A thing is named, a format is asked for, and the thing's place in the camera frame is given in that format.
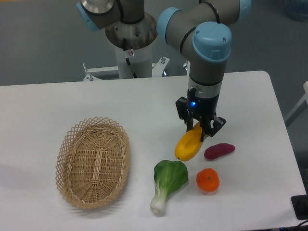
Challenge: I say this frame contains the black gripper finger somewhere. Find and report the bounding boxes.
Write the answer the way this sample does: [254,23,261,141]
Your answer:
[176,97,195,132]
[199,115,226,142]

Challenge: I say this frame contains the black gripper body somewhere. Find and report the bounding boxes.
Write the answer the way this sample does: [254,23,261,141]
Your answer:
[186,88,219,122]

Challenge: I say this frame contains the yellow mango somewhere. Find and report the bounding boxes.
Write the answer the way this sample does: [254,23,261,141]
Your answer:
[175,122,203,161]

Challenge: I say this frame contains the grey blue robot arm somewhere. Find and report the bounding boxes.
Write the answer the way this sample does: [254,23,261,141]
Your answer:
[77,0,251,141]

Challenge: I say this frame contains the purple sweet potato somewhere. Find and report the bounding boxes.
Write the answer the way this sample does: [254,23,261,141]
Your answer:
[204,143,235,160]

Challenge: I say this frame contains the orange tangerine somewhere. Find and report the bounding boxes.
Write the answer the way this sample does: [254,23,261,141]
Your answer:
[196,168,220,193]

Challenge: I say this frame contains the green bok choy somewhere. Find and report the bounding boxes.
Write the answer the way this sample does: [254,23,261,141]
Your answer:
[150,160,188,215]

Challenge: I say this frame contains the woven wicker basket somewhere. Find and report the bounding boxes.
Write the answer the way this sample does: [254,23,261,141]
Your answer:
[55,117,130,209]

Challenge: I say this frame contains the black device at edge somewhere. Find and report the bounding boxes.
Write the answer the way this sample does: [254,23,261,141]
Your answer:
[291,194,308,220]

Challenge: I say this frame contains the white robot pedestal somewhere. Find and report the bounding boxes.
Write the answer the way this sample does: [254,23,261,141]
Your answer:
[82,12,191,82]

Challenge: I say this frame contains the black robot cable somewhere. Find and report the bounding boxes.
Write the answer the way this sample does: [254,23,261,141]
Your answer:
[122,38,138,79]

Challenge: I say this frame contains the white frame at right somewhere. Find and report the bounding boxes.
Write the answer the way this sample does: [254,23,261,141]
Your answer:
[284,81,308,127]

